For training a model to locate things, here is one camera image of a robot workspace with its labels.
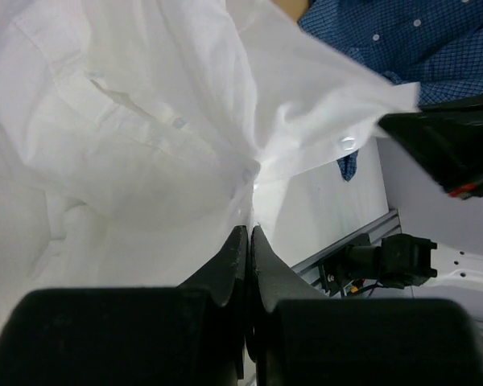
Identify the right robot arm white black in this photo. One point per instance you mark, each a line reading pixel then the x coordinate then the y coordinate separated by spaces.
pixel 456 225

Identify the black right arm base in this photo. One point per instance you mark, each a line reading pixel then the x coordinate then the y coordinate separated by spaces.
pixel 358 265

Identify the blue checkered shirt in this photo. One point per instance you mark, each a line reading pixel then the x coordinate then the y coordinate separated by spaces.
pixel 437 44

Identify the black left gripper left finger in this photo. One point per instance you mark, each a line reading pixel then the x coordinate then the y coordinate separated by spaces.
pixel 223 276

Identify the white shirt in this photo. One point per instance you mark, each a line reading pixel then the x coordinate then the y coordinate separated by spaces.
pixel 134 135

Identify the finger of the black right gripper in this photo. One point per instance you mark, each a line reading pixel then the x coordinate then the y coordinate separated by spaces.
pixel 446 140

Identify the aluminium mounting rail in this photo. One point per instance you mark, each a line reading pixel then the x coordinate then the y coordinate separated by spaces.
pixel 314 270

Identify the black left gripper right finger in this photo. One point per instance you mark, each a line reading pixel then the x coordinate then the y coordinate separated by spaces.
pixel 274 279

